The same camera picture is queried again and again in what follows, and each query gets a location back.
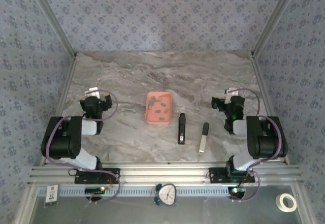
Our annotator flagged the silver stapler with black end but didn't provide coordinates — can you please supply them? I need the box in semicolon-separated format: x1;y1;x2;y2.
198;122;210;154

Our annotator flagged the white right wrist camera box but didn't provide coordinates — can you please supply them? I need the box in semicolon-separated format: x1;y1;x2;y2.
225;88;240;105

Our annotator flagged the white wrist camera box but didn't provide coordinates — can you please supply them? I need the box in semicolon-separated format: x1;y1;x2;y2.
225;88;240;105
85;87;99;98

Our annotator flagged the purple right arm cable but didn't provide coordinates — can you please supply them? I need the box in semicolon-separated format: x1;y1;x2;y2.
229;88;284;203

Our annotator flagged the white card with red mark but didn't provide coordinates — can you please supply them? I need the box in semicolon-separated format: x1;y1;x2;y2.
45;184;60;208

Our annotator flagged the aluminium frame post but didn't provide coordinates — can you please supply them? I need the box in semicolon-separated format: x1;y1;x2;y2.
25;0;77;58
250;0;303;58

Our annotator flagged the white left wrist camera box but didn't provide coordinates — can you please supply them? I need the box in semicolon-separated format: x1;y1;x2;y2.
85;87;99;98

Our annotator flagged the small circuit board with LED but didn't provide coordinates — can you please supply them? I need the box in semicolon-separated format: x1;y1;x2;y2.
227;186;247;195
84;186;107;195

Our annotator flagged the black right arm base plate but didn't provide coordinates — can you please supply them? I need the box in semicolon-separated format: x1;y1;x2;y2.
209;167;255;184

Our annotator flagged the grey slotted cable duct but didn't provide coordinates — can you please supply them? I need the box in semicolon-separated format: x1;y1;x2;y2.
57;186;230;198

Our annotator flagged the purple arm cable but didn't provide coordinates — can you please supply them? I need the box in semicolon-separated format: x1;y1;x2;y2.
229;88;284;203
45;89;121;205

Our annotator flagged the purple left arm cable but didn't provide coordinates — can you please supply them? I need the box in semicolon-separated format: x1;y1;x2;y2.
45;89;121;205

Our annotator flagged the white tape roll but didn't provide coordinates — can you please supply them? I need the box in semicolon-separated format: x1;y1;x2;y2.
275;193;298;212

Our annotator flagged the grey metal shelf plate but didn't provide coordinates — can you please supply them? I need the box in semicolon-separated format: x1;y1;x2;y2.
30;185;304;224

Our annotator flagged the aluminium table side rail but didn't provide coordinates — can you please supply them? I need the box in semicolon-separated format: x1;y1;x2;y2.
38;55;78;165
251;55;290;165

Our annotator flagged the green alarm clock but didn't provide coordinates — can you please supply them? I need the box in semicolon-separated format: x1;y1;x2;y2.
153;183;179;207

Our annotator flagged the pink plastic tray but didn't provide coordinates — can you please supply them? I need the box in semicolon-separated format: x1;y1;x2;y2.
145;91;173;126

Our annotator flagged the aluminium mounting rail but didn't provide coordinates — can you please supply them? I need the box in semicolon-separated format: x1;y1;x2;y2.
28;161;304;186

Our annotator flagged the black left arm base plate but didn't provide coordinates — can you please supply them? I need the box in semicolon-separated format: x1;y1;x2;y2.
74;167;120;184

